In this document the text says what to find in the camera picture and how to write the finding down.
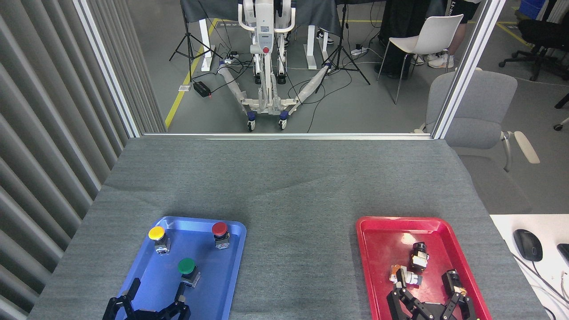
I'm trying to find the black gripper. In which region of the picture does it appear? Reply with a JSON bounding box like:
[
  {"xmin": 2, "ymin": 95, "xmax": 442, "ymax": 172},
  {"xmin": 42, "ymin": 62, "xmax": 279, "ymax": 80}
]
[
  {"xmin": 103, "ymin": 278, "xmax": 191, "ymax": 320},
  {"xmin": 386, "ymin": 268, "xmax": 477, "ymax": 320}
]

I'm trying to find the green push button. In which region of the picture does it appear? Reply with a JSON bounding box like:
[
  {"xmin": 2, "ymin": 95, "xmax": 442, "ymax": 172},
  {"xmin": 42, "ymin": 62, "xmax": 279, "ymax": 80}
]
[{"xmin": 177, "ymin": 257, "xmax": 201, "ymax": 288}]

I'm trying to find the yellow push button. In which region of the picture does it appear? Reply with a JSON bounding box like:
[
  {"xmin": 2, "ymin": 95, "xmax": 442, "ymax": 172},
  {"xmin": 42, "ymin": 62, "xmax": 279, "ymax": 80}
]
[{"xmin": 148, "ymin": 225, "xmax": 172, "ymax": 256}]

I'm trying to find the red push button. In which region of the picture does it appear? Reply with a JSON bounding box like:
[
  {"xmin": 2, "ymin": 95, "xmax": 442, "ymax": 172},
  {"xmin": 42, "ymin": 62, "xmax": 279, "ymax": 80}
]
[{"xmin": 211, "ymin": 221, "xmax": 231, "ymax": 251}]

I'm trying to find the blue plastic tray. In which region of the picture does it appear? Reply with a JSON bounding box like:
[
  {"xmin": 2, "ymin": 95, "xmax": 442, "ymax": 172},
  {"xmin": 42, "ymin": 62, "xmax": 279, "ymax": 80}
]
[{"xmin": 107, "ymin": 216, "xmax": 248, "ymax": 320}]

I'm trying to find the red plastic tray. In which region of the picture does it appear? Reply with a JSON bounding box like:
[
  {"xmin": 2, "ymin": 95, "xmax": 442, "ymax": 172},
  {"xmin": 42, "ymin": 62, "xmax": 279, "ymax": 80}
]
[{"xmin": 355, "ymin": 216, "xmax": 493, "ymax": 320}]

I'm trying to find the white desk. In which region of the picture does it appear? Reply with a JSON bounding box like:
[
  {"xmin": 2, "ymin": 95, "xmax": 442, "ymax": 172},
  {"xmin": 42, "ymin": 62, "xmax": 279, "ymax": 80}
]
[{"xmin": 489, "ymin": 214, "xmax": 569, "ymax": 320}]

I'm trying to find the black computer mouse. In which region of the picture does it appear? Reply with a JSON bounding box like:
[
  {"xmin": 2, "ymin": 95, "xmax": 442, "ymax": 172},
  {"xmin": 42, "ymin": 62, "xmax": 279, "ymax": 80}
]
[{"xmin": 513, "ymin": 228, "xmax": 544, "ymax": 262}]

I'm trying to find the grey felt table cover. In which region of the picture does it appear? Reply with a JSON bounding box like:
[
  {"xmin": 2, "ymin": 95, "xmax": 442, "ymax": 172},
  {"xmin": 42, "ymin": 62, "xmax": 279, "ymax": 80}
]
[{"xmin": 27, "ymin": 136, "xmax": 550, "ymax": 320}]

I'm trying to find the grey office chair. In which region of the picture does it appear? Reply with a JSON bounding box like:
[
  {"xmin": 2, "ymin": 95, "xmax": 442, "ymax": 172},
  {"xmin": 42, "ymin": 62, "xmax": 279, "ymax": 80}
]
[{"xmin": 414, "ymin": 68, "xmax": 541, "ymax": 215}]

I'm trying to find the office chair base with caster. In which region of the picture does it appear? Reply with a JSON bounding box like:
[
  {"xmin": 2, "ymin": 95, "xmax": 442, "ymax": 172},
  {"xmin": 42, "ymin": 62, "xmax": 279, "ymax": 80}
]
[{"xmin": 553, "ymin": 92, "xmax": 569, "ymax": 132}]

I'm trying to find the black tripod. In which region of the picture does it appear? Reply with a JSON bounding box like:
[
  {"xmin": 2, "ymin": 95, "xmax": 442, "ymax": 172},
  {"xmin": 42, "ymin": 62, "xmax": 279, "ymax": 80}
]
[
  {"xmin": 168, "ymin": 0, "xmax": 224, "ymax": 84},
  {"xmin": 315, "ymin": 0, "xmax": 371, "ymax": 94}
]

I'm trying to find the white plastic chair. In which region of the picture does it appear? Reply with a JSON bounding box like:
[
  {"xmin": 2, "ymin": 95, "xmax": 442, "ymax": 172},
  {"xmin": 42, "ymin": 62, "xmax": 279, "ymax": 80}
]
[{"xmin": 377, "ymin": 14, "xmax": 465, "ymax": 105}]

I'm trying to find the white stand on wheels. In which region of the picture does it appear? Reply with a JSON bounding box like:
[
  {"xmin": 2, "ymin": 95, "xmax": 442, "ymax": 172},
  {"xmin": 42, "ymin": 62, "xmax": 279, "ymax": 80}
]
[{"xmin": 216, "ymin": 0, "xmax": 333, "ymax": 132}]

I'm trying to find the black office chair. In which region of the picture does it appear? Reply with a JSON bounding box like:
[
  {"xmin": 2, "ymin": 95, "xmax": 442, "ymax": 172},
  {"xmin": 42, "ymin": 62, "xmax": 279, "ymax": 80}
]
[{"xmin": 498, "ymin": 0, "xmax": 569, "ymax": 82}]

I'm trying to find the blue bin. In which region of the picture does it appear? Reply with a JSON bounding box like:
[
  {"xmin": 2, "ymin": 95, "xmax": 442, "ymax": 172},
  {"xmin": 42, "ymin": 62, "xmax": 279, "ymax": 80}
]
[{"xmin": 519, "ymin": 0, "xmax": 548, "ymax": 19}]

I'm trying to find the black switch with orange block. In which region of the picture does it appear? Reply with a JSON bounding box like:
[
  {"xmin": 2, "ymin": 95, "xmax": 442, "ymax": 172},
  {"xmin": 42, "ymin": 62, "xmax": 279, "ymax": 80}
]
[{"xmin": 441, "ymin": 268, "xmax": 468, "ymax": 299}]

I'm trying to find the white and orange switch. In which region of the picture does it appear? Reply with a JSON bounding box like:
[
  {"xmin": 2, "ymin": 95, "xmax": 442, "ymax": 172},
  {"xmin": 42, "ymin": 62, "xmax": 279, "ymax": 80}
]
[{"xmin": 389, "ymin": 265, "xmax": 423, "ymax": 287}]

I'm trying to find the black selector switch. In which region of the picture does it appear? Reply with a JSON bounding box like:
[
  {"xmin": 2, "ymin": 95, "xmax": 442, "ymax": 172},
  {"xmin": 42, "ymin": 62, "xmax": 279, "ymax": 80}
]
[{"xmin": 409, "ymin": 242, "xmax": 430, "ymax": 272}]

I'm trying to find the thin desk cable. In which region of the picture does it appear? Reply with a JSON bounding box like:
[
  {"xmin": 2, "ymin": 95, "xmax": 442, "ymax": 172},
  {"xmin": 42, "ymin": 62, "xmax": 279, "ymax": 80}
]
[{"xmin": 510, "ymin": 252, "xmax": 569, "ymax": 320}]

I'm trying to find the silver frame rail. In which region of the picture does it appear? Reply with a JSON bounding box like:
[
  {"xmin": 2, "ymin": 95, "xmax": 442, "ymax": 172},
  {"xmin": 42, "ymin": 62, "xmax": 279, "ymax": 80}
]
[{"xmin": 142, "ymin": 132, "xmax": 434, "ymax": 141}]

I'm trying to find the silver frame post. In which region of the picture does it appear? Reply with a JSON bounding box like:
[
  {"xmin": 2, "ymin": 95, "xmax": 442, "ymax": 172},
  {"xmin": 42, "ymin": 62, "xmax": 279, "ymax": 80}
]
[
  {"xmin": 432, "ymin": 0, "xmax": 508, "ymax": 140},
  {"xmin": 72, "ymin": 0, "xmax": 144, "ymax": 139}
]

